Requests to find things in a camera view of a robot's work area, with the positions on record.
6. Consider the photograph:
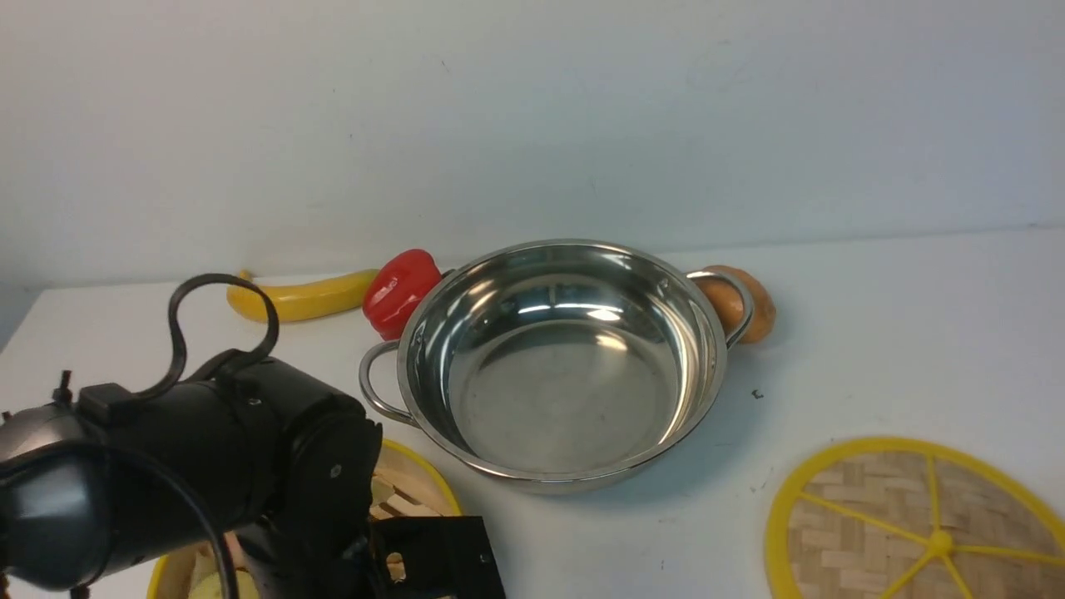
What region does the yellow-rimmed bamboo steamer basket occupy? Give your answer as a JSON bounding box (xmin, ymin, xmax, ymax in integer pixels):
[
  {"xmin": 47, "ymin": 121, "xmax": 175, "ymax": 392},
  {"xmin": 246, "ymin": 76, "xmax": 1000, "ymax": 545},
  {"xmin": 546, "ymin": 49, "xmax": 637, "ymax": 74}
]
[{"xmin": 146, "ymin": 439, "xmax": 463, "ymax": 598}]

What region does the brown toy bread roll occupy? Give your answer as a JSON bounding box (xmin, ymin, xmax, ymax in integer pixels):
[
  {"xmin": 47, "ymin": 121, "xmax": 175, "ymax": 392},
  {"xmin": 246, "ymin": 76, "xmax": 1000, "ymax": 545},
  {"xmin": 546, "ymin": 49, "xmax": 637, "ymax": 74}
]
[{"xmin": 692, "ymin": 265, "xmax": 776, "ymax": 344}]

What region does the red toy bell pepper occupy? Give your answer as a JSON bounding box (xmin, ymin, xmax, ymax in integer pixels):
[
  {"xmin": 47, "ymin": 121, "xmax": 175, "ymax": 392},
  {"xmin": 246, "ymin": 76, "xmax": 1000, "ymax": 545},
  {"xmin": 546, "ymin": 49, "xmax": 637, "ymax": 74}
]
[{"xmin": 362, "ymin": 249, "xmax": 443, "ymax": 341}]

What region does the yellow-rimmed woven steamer lid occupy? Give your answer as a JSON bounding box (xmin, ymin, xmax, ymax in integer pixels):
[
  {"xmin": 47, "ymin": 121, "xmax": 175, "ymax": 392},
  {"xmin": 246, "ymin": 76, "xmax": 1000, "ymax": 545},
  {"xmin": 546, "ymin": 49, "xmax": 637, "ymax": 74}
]
[{"xmin": 764, "ymin": 437, "xmax": 1064, "ymax": 598}]

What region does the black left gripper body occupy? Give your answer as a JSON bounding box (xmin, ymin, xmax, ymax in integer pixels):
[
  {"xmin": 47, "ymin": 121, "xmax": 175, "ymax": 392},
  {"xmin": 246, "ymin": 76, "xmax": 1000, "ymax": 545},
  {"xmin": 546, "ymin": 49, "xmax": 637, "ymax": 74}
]
[{"xmin": 233, "ymin": 492, "xmax": 388, "ymax": 598}]

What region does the stainless steel pot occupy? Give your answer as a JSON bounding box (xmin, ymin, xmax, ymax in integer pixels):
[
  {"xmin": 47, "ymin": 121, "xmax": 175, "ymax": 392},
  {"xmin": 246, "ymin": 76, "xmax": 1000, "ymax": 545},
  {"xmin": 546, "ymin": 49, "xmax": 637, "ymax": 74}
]
[{"xmin": 358, "ymin": 239, "xmax": 750, "ymax": 493}]

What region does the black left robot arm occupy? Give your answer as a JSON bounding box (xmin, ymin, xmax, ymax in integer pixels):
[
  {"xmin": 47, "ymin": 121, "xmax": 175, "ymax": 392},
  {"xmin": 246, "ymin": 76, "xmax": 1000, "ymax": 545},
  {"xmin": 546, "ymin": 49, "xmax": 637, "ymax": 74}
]
[{"xmin": 2, "ymin": 358, "xmax": 383, "ymax": 598}]

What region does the yellow-green toy bun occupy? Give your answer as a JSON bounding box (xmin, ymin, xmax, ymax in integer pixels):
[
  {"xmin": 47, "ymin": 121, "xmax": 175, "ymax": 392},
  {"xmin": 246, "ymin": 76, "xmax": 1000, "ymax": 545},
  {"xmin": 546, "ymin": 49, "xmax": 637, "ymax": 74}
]
[{"xmin": 186, "ymin": 569, "xmax": 260, "ymax": 599}]

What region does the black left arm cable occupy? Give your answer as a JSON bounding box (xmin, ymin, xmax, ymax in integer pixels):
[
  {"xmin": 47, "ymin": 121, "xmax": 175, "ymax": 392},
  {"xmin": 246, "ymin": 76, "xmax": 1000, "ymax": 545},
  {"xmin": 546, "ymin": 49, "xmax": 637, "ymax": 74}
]
[{"xmin": 71, "ymin": 274, "xmax": 280, "ymax": 599}]

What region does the yellow toy banana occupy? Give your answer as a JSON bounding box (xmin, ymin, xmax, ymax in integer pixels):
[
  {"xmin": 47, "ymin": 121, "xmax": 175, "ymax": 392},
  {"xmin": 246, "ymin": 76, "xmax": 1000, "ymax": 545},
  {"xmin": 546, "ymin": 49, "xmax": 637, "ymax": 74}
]
[{"xmin": 225, "ymin": 269, "xmax": 378, "ymax": 323}]

